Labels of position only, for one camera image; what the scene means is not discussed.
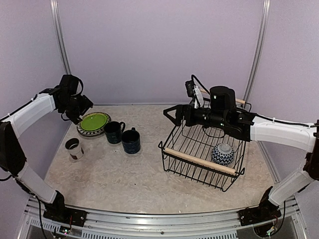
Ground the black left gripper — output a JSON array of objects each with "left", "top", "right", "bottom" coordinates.
[{"left": 60, "top": 94, "right": 94, "bottom": 124}]

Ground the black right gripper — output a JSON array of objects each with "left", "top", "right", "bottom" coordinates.
[{"left": 164, "top": 104, "right": 228, "bottom": 129}]

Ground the green leaf shaped plate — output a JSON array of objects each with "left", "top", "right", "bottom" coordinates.
[{"left": 80, "top": 113, "right": 108, "bottom": 131}]

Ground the black white striped plate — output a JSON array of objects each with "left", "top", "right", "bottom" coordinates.
[{"left": 77, "top": 127, "right": 104, "bottom": 137}]

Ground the white cup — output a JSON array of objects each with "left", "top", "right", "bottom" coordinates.
[{"left": 65, "top": 138, "right": 84, "bottom": 160}]

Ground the dark green mug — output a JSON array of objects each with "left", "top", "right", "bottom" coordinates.
[{"left": 104, "top": 121, "right": 126, "bottom": 144}]

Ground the dark blue mug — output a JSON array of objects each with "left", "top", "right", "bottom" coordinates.
[{"left": 121, "top": 127, "right": 141, "bottom": 154}]

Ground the blue white patterned bowl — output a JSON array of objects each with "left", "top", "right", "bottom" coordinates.
[{"left": 211, "top": 143, "right": 234, "bottom": 166}]

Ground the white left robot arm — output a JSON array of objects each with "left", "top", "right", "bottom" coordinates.
[{"left": 0, "top": 86, "right": 93, "bottom": 222}]

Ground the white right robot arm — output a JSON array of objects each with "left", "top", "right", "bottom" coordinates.
[{"left": 163, "top": 86, "right": 319, "bottom": 221}]

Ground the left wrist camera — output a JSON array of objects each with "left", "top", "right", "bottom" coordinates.
[{"left": 59, "top": 74, "right": 84, "bottom": 96}]

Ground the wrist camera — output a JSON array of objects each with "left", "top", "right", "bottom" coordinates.
[
  {"left": 59, "top": 74, "right": 84, "bottom": 96},
  {"left": 185, "top": 75, "right": 204, "bottom": 109}
]

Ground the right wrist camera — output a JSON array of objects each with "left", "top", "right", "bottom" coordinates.
[{"left": 185, "top": 75, "right": 204, "bottom": 109}]

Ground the wooden rack handle near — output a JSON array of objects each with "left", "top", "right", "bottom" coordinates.
[{"left": 164, "top": 148, "right": 236, "bottom": 175}]

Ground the wooden rack handle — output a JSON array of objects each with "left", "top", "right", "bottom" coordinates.
[
  {"left": 200, "top": 88, "right": 246, "bottom": 104},
  {"left": 164, "top": 148, "right": 236, "bottom": 175}
]

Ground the black wire dish rack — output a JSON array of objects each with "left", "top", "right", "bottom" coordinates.
[{"left": 159, "top": 98, "right": 247, "bottom": 192}]

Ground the wooden rack handle far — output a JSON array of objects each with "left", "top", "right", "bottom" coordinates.
[{"left": 200, "top": 88, "right": 246, "bottom": 104}]

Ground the left aluminium corner post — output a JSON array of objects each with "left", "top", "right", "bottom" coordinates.
[{"left": 50, "top": 0, "right": 71, "bottom": 74}]

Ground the aluminium corner post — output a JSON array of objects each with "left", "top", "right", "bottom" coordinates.
[
  {"left": 50, "top": 0, "right": 71, "bottom": 74},
  {"left": 244, "top": 0, "right": 271, "bottom": 102}
]

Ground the right aluminium corner post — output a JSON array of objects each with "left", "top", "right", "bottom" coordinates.
[{"left": 244, "top": 0, "right": 271, "bottom": 102}]

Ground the aluminium front rail frame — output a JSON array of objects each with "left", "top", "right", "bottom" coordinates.
[{"left": 14, "top": 197, "right": 310, "bottom": 239}]

